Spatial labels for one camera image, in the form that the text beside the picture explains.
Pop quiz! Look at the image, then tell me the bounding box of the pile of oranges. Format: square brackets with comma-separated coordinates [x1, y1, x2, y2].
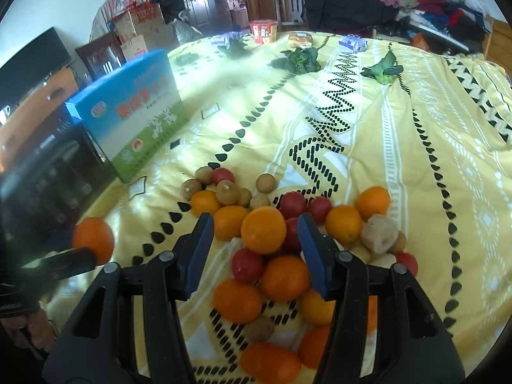
[190, 186, 392, 384]

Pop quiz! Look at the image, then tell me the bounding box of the pile of mixed fruit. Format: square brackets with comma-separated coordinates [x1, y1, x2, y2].
[181, 166, 408, 342]

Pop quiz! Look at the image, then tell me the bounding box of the person's left hand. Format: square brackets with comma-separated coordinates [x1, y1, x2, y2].
[0, 311, 54, 363]

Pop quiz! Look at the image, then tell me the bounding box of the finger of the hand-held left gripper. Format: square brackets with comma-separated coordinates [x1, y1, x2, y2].
[20, 247, 97, 285]

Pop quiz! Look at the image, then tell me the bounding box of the dark wooden chair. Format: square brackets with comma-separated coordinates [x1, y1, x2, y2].
[75, 32, 124, 81]

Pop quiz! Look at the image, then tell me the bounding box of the black television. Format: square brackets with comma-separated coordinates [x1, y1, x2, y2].
[0, 27, 73, 105]

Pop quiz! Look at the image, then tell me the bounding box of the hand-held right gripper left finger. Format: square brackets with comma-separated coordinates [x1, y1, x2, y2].
[42, 213, 215, 384]

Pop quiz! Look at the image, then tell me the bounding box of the patterned woven bag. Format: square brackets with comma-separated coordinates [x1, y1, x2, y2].
[168, 8, 204, 44]

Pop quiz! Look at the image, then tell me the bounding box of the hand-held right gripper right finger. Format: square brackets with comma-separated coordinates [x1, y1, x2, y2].
[297, 213, 467, 384]

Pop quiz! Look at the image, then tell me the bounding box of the wooden headboard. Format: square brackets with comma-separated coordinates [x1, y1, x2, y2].
[482, 14, 512, 84]

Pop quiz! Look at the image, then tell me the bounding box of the red instant noodle cup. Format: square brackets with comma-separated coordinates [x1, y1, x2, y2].
[250, 19, 279, 44]

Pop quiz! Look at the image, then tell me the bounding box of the blue green printed carton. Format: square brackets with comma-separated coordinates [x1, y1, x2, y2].
[65, 49, 190, 184]

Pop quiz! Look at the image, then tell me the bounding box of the brown cardboard box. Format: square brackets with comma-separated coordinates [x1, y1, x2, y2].
[112, 6, 169, 43]

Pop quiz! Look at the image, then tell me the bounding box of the wooden chair with white sticker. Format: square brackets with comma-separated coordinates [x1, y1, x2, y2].
[272, 0, 308, 28]

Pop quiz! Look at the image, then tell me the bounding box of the black windowed gift box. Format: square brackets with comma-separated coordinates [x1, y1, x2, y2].
[0, 122, 116, 249]

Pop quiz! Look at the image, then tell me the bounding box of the round mandarin orange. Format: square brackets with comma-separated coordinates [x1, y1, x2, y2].
[72, 217, 115, 265]

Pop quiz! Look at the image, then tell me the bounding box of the wooden dresser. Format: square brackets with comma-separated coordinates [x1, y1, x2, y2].
[0, 66, 81, 156]

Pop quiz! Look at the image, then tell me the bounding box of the large round patterned panel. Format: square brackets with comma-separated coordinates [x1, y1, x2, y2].
[90, 0, 185, 44]

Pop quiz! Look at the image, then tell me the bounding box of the pile of clothes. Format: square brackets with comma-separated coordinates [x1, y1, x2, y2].
[292, 0, 497, 52]

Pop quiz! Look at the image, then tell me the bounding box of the yellow patterned bed sheet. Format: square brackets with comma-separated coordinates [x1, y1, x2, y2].
[44, 30, 512, 384]

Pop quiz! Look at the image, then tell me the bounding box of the packaged bread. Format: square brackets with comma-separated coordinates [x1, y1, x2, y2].
[288, 32, 313, 48]

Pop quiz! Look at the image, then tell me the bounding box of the green leafy vegetable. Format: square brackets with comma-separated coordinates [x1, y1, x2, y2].
[218, 36, 252, 59]
[360, 51, 404, 85]
[271, 47, 323, 75]

